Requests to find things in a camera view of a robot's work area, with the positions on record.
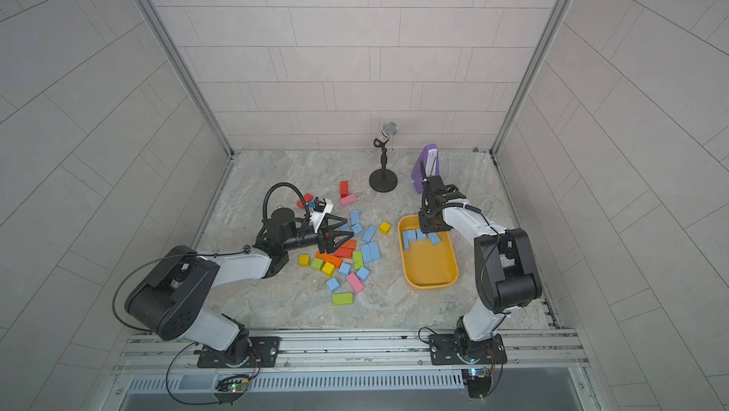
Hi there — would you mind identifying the blue cube beside pink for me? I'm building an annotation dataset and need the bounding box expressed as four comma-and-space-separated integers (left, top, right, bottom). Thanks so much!
356, 267, 370, 281

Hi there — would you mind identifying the yellow cube front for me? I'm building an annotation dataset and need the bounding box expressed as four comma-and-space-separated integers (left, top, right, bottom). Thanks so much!
322, 262, 336, 277

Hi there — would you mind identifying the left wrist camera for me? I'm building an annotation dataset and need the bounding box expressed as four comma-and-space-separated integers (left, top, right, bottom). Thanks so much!
309, 198, 333, 233

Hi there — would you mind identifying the black microphone stand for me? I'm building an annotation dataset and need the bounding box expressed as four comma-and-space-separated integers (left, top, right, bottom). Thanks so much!
369, 122, 398, 193

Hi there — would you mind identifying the yellow cube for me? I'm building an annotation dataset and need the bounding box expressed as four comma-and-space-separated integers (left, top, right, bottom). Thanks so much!
322, 262, 336, 277
298, 255, 311, 268
379, 221, 392, 236

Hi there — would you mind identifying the green long block centre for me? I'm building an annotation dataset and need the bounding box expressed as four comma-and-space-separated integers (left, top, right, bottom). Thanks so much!
352, 250, 364, 271

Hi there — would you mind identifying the blue long block diagonal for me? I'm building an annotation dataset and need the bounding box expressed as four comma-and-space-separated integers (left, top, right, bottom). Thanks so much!
362, 226, 377, 243

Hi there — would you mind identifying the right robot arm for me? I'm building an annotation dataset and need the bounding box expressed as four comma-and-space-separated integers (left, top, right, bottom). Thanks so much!
419, 176, 543, 362

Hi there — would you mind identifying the blue long block pair left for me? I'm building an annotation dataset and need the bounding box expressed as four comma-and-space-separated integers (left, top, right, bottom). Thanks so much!
361, 243, 372, 264

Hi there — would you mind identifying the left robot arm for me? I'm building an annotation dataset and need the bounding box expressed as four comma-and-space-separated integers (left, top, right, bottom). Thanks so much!
125, 208, 353, 358

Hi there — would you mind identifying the blue long block tilted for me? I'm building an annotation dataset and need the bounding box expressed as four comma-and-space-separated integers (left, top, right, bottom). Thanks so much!
349, 210, 360, 225

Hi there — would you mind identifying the pink long block front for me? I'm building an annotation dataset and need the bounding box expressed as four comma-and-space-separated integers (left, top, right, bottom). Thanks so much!
347, 272, 365, 293

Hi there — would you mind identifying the red block near back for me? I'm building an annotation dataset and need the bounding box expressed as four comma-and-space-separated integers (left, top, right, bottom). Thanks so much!
340, 181, 349, 198

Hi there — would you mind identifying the green long block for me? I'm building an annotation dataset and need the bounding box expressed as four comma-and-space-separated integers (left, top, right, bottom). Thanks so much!
352, 250, 364, 271
331, 293, 354, 307

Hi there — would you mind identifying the yellow plastic tray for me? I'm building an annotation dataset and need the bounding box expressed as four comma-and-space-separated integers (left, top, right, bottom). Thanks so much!
398, 215, 459, 291

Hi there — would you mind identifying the circuit board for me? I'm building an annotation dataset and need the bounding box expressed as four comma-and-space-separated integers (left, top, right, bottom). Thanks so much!
461, 368, 493, 399
216, 374, 252, 394

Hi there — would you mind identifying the right circuit board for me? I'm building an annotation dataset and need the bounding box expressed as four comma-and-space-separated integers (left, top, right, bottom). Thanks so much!
461, 368, 493, 399

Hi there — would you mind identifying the left black cable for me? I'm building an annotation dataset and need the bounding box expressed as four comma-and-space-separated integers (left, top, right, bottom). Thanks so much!
260, 181, 311, 236

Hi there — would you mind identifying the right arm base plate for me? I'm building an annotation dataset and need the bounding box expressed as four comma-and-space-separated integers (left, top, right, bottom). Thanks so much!
427, 332, 508, 365

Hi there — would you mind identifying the blue cube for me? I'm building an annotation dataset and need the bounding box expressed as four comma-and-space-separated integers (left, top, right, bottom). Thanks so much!
356, 267, 370, 281
427, 233, 442, 245
327, 277, 341, 293
352, 223, 364, 236
339, 262, 352, 276

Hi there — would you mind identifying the green cube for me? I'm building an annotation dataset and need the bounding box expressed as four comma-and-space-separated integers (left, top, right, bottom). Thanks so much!
311, 257, 324, 271

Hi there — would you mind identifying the orange short block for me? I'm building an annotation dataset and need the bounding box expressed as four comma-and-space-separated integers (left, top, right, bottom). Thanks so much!
343, 239, 357, 250

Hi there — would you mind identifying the blue long block pair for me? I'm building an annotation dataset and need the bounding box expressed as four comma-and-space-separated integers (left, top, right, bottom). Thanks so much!
361, 243, 372, 264
366, 241, 381, 261

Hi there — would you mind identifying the green long block front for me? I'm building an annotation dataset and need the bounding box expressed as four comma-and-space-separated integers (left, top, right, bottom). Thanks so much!
331, 293, 354, 307

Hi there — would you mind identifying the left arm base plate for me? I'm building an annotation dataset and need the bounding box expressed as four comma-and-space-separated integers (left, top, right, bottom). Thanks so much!
195, 336, 281, 369

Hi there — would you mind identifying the yellow cube far left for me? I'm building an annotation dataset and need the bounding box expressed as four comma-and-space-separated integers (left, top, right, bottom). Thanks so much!
298, 255, 311, 268

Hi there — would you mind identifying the aluminium mounting rail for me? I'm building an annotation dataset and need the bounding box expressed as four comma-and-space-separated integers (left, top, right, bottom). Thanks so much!
112, 329, 590, 374

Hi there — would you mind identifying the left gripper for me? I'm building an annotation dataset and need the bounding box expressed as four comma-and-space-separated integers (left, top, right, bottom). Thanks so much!
281, 216, 352, 257

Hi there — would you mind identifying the yellow cube right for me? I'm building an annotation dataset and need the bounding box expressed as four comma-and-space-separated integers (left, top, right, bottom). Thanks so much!
379, 221, 392, 236

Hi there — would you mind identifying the left circuit board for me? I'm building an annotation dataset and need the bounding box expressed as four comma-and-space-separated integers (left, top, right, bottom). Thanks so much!
216, 374, 252, 394

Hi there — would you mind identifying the orange long block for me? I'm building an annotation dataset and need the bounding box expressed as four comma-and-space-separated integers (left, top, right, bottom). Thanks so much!
315, 252, 343, 269

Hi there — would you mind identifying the red long block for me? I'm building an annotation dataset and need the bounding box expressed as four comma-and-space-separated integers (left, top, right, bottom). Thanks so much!
332, 247, 354, 259

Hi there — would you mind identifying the purple metronome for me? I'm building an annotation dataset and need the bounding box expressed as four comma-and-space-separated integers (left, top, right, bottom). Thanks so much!
411, 143, 440, 195

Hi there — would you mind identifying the pink block near back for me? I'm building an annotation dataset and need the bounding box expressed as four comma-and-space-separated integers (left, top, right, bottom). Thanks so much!
340, 194, 357, 206

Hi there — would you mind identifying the red block far left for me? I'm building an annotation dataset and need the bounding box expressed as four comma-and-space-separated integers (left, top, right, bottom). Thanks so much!
296, 193, 314, 209

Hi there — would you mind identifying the blue long block pair right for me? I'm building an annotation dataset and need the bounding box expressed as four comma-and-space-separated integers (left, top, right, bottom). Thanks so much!
366, 241, 381, 261

